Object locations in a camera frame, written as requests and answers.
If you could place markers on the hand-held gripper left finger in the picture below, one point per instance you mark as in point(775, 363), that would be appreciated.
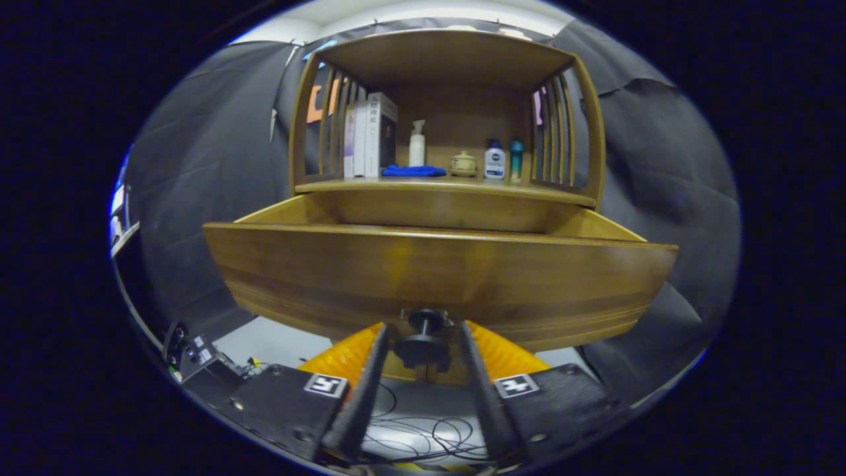
point(367, 403)

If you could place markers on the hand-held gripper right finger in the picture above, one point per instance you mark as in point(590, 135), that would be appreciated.
point(486, 410)

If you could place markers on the wooden drawer with black knob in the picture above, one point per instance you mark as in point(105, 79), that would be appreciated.
point(429, 271)

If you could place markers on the wooden countertop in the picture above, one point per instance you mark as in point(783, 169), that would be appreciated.
point(462, 187)

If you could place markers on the wooden cabinet with slatted shelf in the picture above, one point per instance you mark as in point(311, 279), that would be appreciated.
point(449, 59)

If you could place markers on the yellow black floor tape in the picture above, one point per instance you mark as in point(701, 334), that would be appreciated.
point(429, 466)

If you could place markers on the black electronic box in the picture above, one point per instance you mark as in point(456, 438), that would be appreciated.
point(192, 350)

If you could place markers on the blue folded cloth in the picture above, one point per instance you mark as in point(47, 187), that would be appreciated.
point(413, 171)

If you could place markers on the white lotion bottle blue cap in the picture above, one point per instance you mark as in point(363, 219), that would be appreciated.
point(494, 164)

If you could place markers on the beige lidded ceramic teacup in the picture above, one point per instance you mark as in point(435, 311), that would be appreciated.
point(462, 164)

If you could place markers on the teal bottle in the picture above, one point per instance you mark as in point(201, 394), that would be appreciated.
point(516, 162)

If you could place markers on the lilac book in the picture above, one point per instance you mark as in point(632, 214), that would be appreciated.
point(348, 145)

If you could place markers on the white pump bottle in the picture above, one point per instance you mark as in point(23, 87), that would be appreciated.
point(416, 149)

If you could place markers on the white book with dark cover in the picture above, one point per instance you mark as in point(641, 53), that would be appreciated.
point(382, 135)

